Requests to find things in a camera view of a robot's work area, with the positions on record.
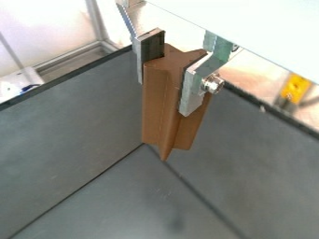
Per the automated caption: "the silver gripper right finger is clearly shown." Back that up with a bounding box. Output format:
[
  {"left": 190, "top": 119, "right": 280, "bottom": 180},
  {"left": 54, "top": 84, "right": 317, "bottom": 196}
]
[{"left": 179, "top": 31, "right": 239, "bottom": 117}]

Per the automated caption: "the brown star-shaped block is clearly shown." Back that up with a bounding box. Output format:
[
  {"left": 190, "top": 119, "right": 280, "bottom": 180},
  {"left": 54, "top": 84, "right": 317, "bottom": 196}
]
[{"left": 142, "top": 44, "right": 211, "bottom": 161}]

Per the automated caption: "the yellow warning sign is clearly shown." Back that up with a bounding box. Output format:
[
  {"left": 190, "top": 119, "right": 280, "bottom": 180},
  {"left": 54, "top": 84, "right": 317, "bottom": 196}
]
[{"left": 280, "top": 74, "right": 311, "bottom": 105}]

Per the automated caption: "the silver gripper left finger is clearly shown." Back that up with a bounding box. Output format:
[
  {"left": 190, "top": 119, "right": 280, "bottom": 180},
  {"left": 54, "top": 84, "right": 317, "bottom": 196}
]
[{"left": 116, "top": 0, "right": 166, "bottom": 84}]

